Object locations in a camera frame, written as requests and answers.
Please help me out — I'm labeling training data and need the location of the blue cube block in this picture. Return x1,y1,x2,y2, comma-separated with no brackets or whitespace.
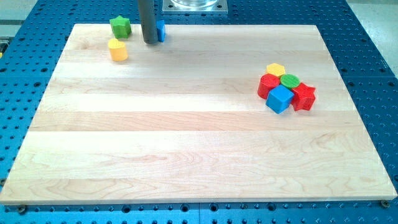
266,85,294,114

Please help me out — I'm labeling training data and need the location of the red cylinder block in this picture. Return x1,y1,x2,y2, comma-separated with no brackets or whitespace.
257,73,280,99

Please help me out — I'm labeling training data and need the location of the yellow hexagon block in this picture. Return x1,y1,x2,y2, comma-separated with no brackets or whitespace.
266,63,285,77

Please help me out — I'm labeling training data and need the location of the green cylinder block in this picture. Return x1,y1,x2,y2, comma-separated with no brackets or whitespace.
280,74,300,90

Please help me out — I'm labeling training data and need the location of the blue block behind rod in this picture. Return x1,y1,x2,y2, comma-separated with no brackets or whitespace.
156,20,165,42

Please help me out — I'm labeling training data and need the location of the yellow heart block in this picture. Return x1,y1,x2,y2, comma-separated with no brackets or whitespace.
108,39,128,62

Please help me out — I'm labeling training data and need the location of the red star block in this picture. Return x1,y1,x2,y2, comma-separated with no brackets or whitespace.
291,83,316,111

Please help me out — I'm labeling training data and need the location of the green star block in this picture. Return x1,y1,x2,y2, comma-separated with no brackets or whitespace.
109,16,132,39

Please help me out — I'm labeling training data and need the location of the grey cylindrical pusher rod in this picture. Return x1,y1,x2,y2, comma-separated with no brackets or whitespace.
137,0,158,44

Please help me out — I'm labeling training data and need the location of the blue perforated metal table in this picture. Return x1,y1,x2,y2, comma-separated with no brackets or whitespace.
1,1,397,223

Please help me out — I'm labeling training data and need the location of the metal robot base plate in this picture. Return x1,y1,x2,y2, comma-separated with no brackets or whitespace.
162,0,228,14

